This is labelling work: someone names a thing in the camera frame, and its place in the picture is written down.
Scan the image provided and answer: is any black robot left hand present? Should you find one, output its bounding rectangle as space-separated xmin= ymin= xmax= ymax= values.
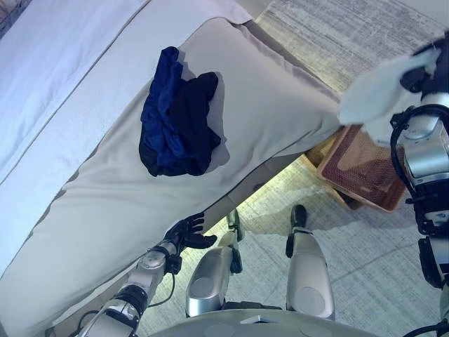
xmin=164 ymin=211 xmax=218 ymax=251

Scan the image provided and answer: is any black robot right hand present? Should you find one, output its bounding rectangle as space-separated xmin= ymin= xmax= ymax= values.
xmin=399 ymin=32 xmax=449 ymax=96

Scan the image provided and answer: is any white garment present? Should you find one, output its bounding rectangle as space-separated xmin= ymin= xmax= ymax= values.
xmin=337 ymin=46 xmax=443 ymax=145

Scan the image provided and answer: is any black garment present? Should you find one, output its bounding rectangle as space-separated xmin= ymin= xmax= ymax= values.
xmin=138 ymin=71 xmax=222 ymax=178

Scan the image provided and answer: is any blue garment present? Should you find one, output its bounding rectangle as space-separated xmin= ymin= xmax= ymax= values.
xmin=139 ymin=46 xmax=191 ymax=170

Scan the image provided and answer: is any brown wicker basket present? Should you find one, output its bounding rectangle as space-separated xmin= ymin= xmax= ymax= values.
xmin=301 ymin=122 xmax=412 ymax=213

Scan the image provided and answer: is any beige bed runner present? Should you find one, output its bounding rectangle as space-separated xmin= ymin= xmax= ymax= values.
xmin=0 ymin=15 xmax=344 ymax=337

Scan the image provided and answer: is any white bed duvet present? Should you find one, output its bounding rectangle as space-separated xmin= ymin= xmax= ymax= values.
xmin=0 ymin=0 xmax=254 ymax=187

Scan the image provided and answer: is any silver robot left leg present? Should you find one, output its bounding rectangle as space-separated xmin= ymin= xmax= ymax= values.
xmin=185 ymin=208 xmax=244 ymax=319

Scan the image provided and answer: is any silver robot leg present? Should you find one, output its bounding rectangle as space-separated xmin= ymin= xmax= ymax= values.
xmin=185 ymin=208 xmax=244 ymax=319
xmin=285 ymin=204 xmax=336 ymax=322

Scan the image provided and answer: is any grey robot torso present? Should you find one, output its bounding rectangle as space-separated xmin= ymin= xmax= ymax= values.
xmin=147 ymin=308 xmax=415 ymax=337

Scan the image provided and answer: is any silver robot right leg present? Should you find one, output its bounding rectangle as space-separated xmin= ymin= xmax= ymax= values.
xmin=285 ymin=204 xmax=336 ymax=322

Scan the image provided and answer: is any grey striped rug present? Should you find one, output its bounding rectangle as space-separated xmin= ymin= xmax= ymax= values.
xmin=140 ymin=0 xmax=449 ymax=337

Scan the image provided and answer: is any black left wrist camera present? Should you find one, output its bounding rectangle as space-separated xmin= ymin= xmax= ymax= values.
xmin=166 ymin=256 xmax=183 ymax=275

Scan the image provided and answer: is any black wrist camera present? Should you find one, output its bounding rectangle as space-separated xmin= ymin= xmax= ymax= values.
xmin=166 ymin=256 xmax=183 ymax=275
xmin=389 ymin=110 xmax=408 ymax=131

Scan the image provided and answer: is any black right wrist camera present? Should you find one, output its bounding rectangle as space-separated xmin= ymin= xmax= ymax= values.
xmin=389 ymin=110 xmax=408 ymax=131

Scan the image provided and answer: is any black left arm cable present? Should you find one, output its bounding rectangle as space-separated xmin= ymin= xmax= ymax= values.
xmin=45 ymin=255 xmax=184 ymax=337

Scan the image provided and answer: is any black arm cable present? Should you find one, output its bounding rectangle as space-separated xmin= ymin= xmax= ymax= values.
xmin=45 ymin=255 xmax=184 ymax=337
xmin=388 ymin=105 xmax=449 ymax=337

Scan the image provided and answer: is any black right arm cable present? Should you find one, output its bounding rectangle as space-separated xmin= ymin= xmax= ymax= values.
xmin=388 ymin=105 xmax=449 ymax=337

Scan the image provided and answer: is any taupe upholstered bed frame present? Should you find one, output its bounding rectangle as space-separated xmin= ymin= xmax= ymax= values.
xmin=199 ymin=20 xmax=344 ymax=244

